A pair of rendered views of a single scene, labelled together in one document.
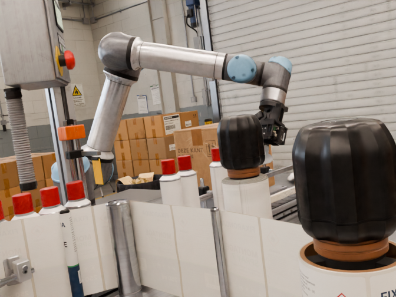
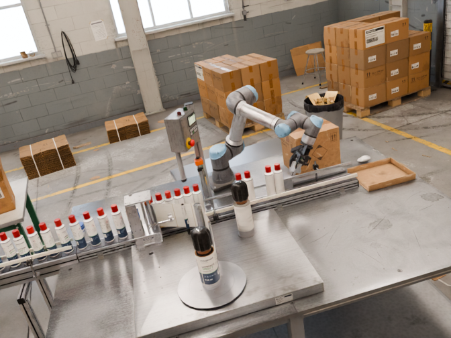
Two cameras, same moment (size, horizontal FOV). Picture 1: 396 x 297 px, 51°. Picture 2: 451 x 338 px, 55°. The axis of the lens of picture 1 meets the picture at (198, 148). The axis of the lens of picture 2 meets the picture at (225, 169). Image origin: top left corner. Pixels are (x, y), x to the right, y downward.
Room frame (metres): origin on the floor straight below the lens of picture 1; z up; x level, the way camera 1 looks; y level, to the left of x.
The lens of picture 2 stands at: (-0.83, -1.12, 2.14)
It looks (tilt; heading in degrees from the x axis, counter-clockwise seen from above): 25 degrees down; 35
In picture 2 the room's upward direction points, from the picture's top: 11 degrees counter-clockwise
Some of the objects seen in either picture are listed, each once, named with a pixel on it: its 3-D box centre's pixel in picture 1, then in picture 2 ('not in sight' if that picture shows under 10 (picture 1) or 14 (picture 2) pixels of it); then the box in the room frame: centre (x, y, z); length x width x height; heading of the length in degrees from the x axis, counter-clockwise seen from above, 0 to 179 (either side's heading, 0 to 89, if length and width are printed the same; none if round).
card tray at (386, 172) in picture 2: not in sight; (380, 173); (1.58, -0.55, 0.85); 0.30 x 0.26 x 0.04; 134
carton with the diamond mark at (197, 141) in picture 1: (225, 158); (310, 146); (1.61, -0.10, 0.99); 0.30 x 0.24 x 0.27; 138
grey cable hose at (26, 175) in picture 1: (20, 139); (180, 164); (0.85, 0.36, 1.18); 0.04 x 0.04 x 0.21
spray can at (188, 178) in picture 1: (188, 196); (249, 187); (1.02, 0.04, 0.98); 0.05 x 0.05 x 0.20
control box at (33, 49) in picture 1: (34, 39); (182, 129); (0.88, 0.31, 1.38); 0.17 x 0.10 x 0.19; 9
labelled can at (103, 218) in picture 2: not in sight; (105, 224); (0.45, 0.63, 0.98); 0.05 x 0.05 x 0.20
